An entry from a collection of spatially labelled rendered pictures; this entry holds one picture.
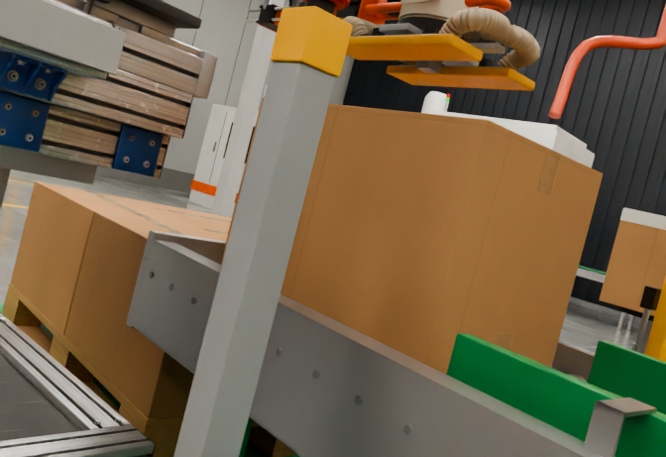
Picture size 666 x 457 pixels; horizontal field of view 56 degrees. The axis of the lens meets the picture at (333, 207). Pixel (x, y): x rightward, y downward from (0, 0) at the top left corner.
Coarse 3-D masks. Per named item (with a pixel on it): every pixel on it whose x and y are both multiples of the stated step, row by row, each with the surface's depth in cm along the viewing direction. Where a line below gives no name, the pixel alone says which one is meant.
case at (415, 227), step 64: (256, 128) 138; (384, 128) 109; (448, 128) 99; (320, 192) 119; (384, 192) 107; (448, 192) 97; (512, 192) 102; (576, 192) 115; (320, 256) 116; (384, 256) 104; (448, 256) 95; (512, 256) 105; (576, 256) 120; (384, 320) 102; (448, 320) 97; (512, 320) 109
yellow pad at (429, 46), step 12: (360, 36) 129; (372, 36) 125; (384, 36) 122; (396, 36) 120; (408, 36) 117; (420, 36) 115; (432, 36) 113; (444, 36) 111; (348, 48) 132; (360, 48) 129; (372, 48) 127; (384, 48) 124; (396, 48) 122; (408, 48) 119; (420, 48) 117; (432, 48) 115; (444, 48) 113; (456, 48) 111; (468, 48) 113; (456, 60) 120; (468, 60) 118
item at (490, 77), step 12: (480, 60) 133; (492, 60) 132; (396, 72) 145; (408, 72) 142; (420, 72) 139; (444, 72) 134; (456, 72) 132; (468, 72) 130; (480, 72) 127; (492, 72) 125; (504, 72) 123; (516, 72) 124; (420, 84) 151; (432, 84) 147; (444, 84) 144; (456, 84) 141; (468, 84) 138; (480, 84) 135; (492, 84) 132; (504, 84) 129; (516, 84) 127; (528, 84) 127
